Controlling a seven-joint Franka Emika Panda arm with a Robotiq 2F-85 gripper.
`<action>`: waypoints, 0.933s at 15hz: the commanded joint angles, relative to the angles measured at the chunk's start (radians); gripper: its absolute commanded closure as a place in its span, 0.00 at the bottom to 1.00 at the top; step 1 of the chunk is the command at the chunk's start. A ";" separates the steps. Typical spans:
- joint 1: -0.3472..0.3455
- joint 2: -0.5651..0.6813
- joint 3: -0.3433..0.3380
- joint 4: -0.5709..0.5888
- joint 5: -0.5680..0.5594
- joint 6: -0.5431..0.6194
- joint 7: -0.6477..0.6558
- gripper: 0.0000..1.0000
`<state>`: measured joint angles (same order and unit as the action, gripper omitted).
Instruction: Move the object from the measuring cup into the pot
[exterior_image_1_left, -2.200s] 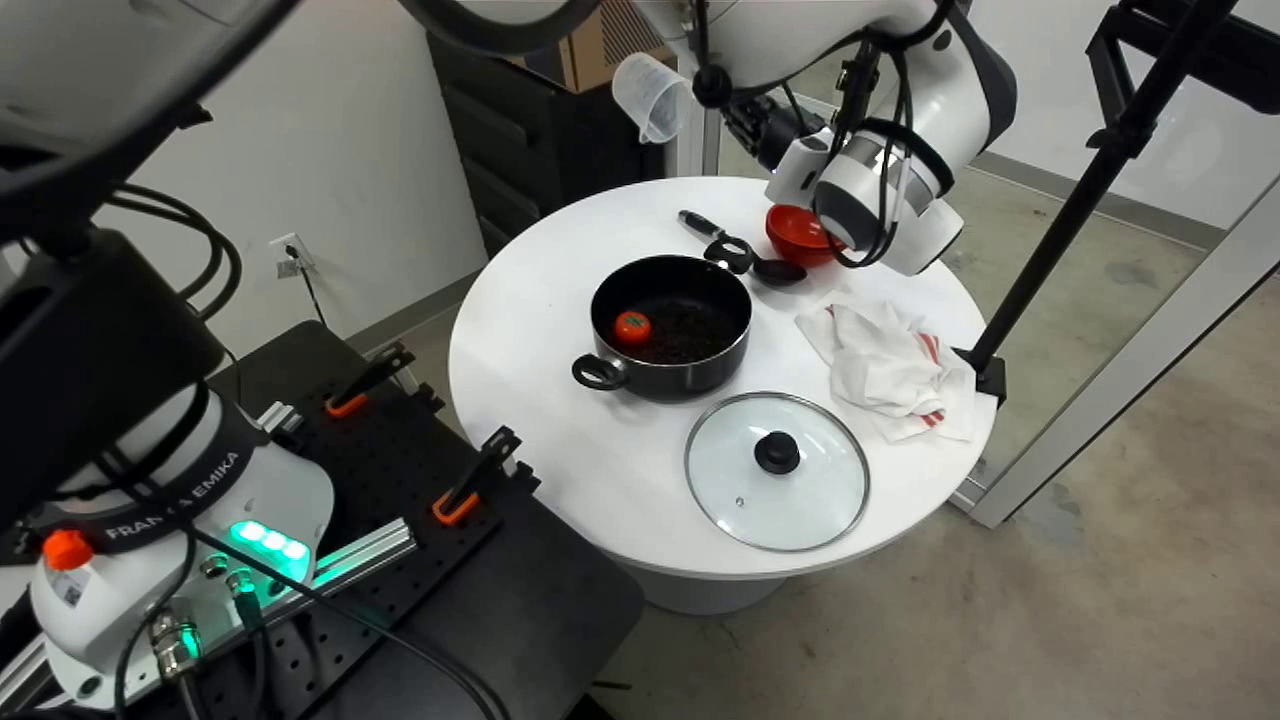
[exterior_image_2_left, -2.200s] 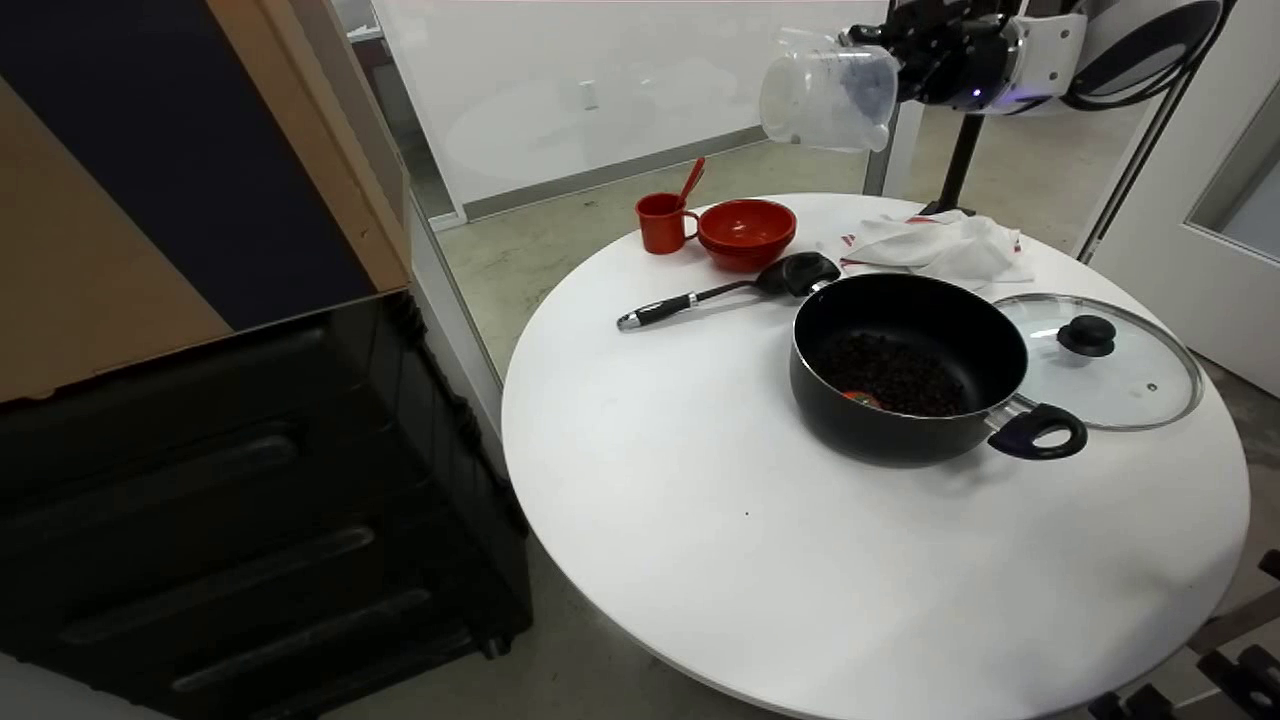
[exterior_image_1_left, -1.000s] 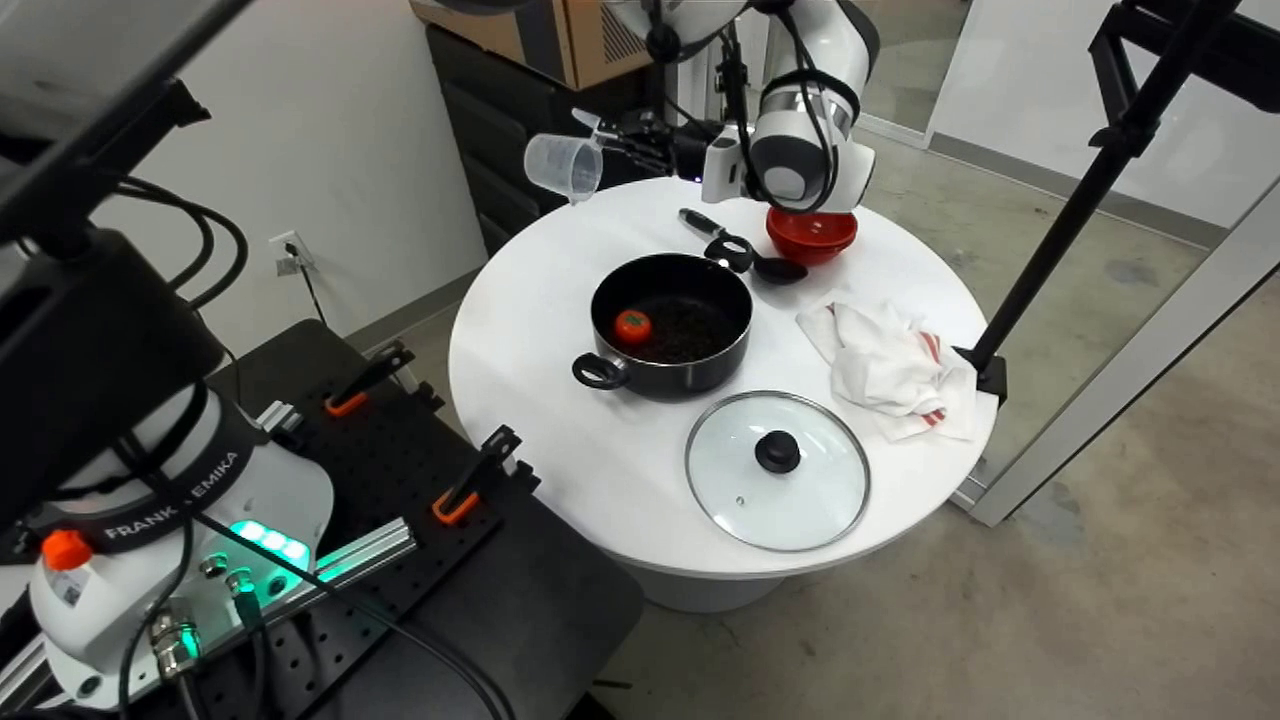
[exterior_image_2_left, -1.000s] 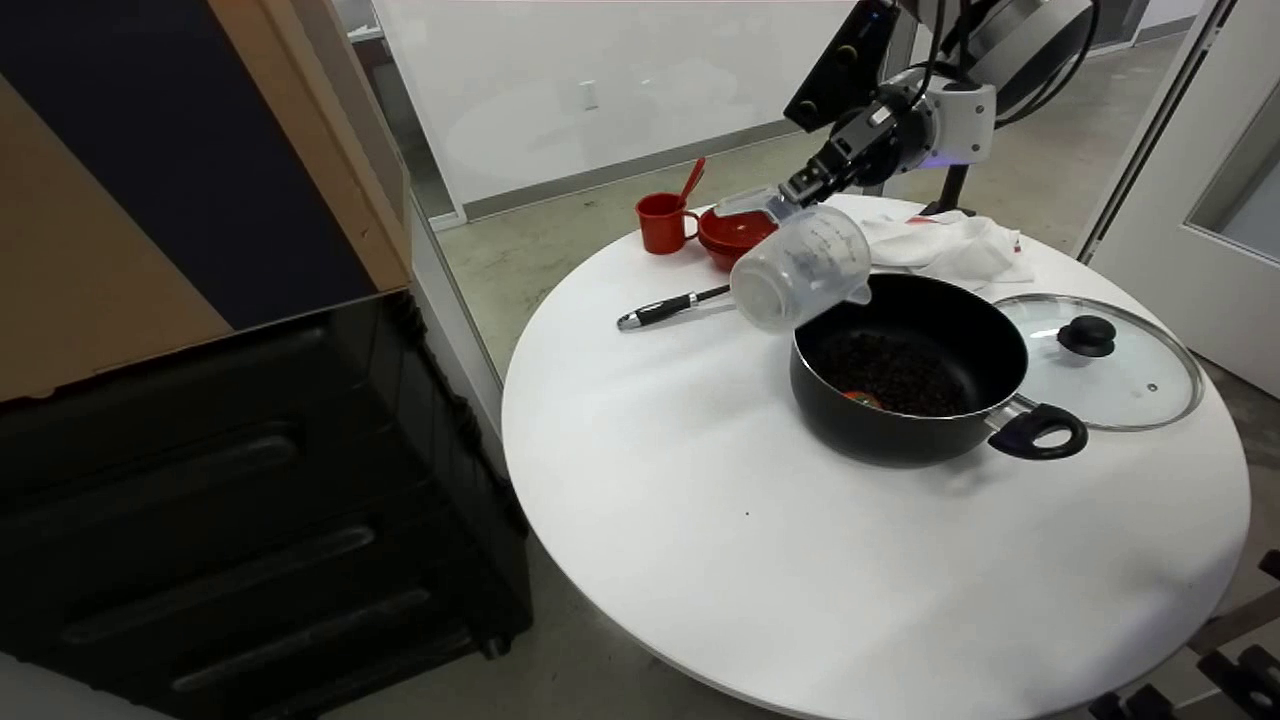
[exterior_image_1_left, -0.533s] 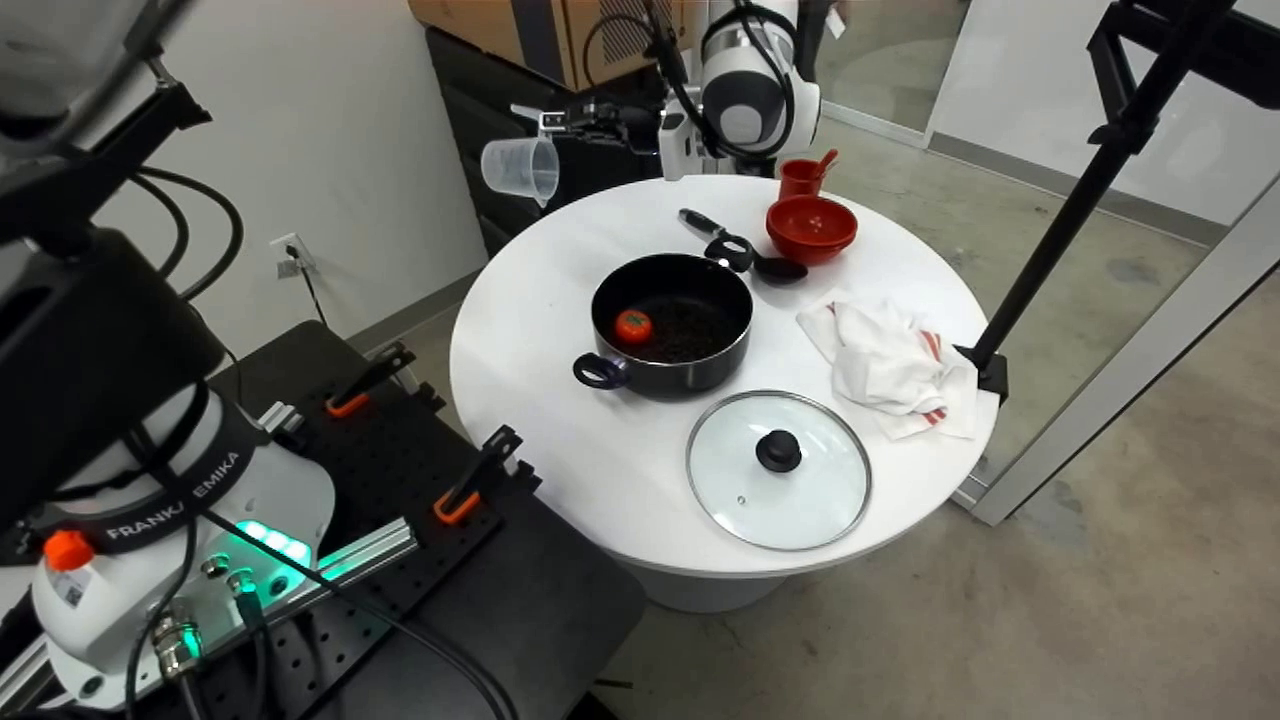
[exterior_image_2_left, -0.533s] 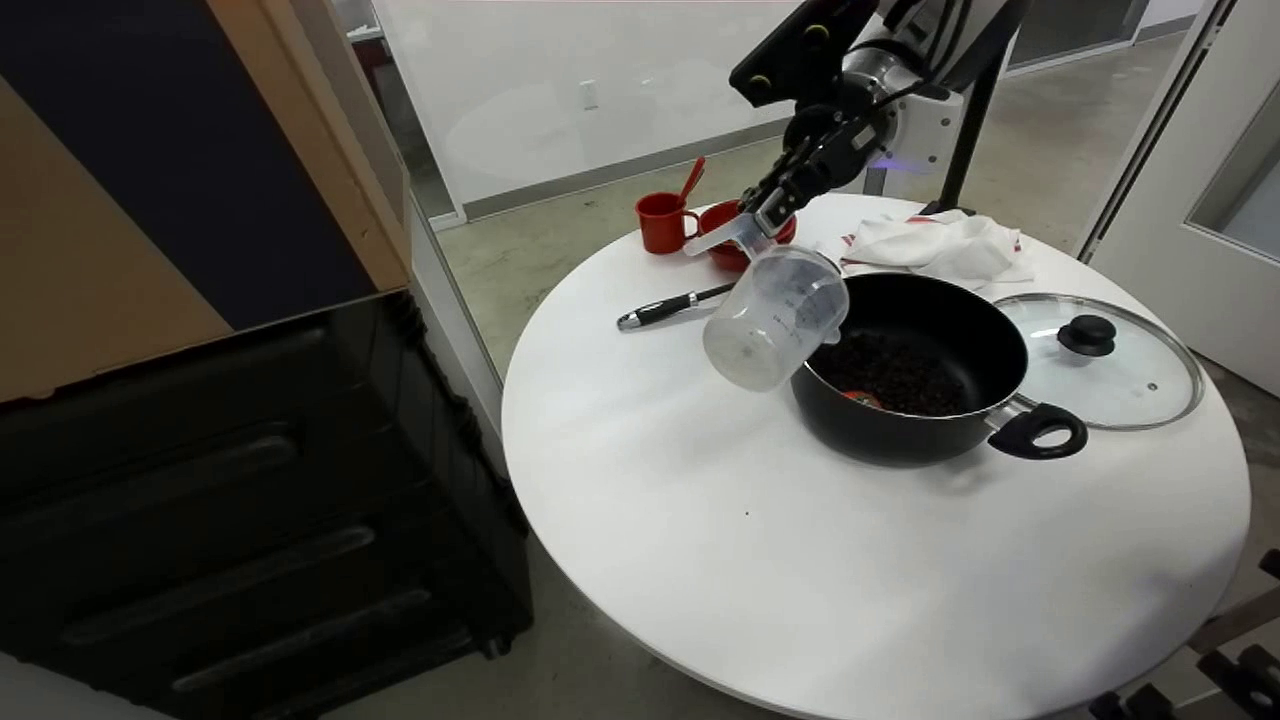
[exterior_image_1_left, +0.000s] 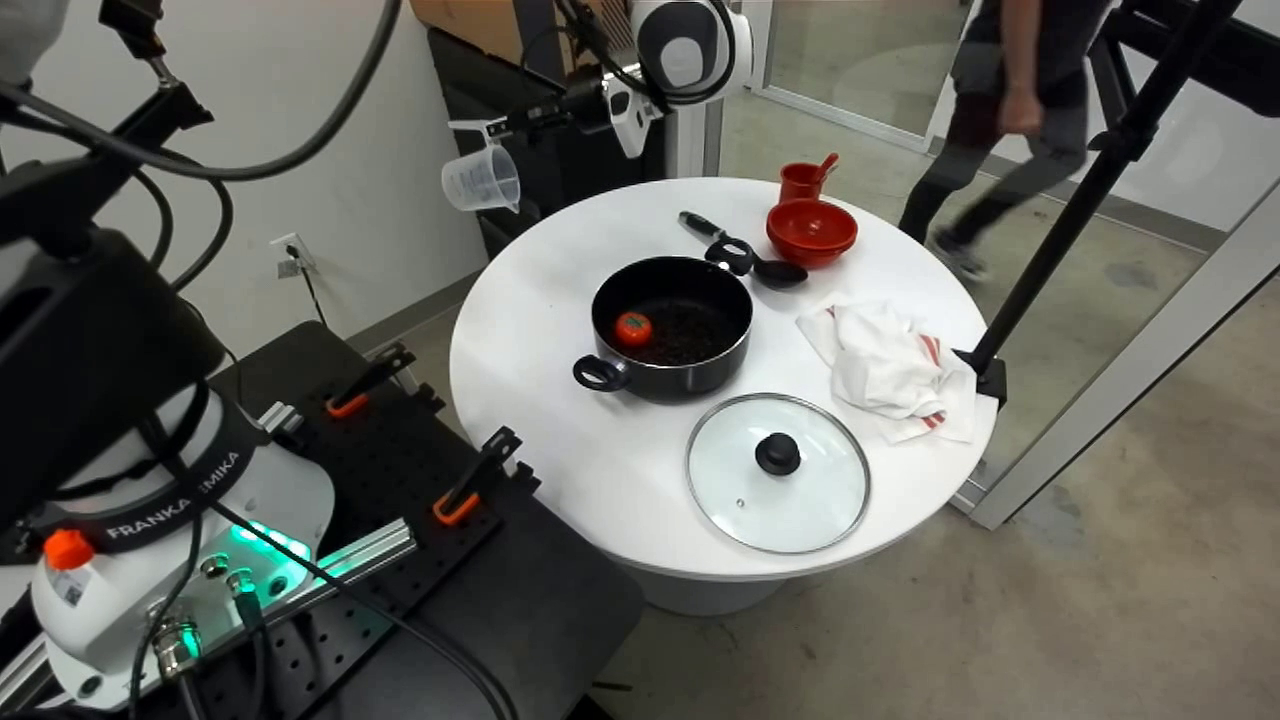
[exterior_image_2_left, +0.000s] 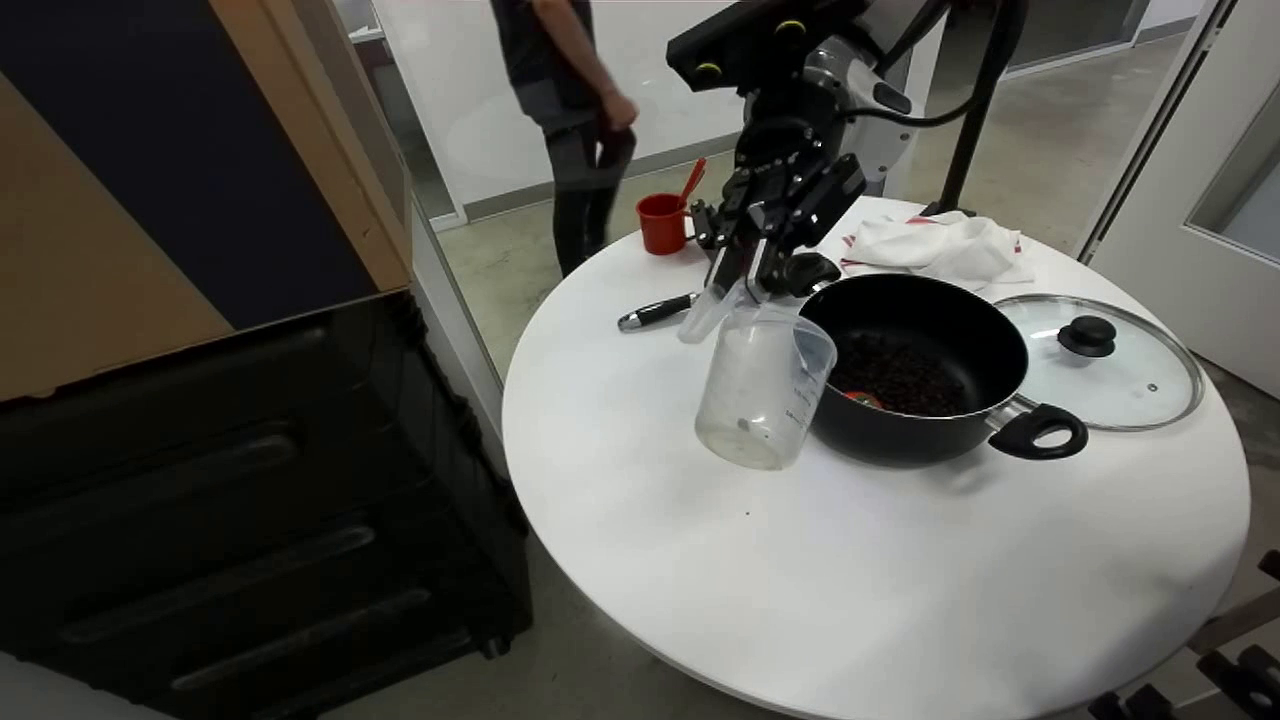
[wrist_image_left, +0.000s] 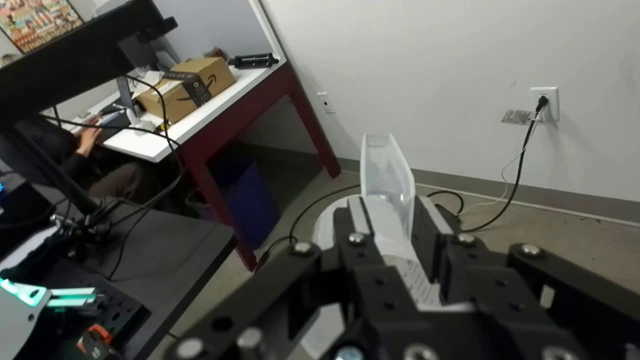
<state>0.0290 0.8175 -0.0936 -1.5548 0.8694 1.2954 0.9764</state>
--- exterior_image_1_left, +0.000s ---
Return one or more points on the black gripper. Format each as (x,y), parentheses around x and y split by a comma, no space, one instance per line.
(575,113)

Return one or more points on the clear plastic measuring cup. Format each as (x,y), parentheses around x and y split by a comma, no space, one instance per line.
(483,183)

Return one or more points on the bare forearm of person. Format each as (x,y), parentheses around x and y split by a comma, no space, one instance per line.
(1021,46)

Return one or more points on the small red cup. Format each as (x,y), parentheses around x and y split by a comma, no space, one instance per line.
(800,185)

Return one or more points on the hand of person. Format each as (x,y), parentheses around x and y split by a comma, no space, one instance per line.
(1021,113)

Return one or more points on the black slatted crate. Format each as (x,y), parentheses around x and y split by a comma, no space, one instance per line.
(575,195)

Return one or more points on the brown wooden partition panel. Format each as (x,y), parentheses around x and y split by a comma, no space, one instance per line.
(462,20)

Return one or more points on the red toy tomato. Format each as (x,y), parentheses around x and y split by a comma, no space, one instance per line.
(635,330)

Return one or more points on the black ladle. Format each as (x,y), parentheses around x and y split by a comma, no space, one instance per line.
(780,272)

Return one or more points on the red bowl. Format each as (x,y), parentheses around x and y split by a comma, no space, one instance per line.
(808,232)

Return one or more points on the person in dark clothes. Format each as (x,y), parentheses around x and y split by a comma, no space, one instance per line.
(963,161)

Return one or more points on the white cloth with red stripe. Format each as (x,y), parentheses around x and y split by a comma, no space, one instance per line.
(886,373)

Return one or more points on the silver aluminium extrusion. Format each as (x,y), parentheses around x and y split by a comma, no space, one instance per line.
(361,546)

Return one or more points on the glass lid with black knob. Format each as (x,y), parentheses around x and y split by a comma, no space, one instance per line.
(813,502)

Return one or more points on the black robot mounting stand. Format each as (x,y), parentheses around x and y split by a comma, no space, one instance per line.
(532,627)

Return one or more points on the black tripod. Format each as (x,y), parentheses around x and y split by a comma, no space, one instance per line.
(1107,175)

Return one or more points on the white device with orange knob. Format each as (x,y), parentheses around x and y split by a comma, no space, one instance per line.
(66,566)

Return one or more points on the white wall outlet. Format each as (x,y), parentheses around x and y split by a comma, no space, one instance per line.
(290,254)

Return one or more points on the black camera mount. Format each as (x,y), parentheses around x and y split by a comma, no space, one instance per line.
(153,65)

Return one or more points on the grey metal frame rail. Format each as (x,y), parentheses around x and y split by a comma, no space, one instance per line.
(1133,373)

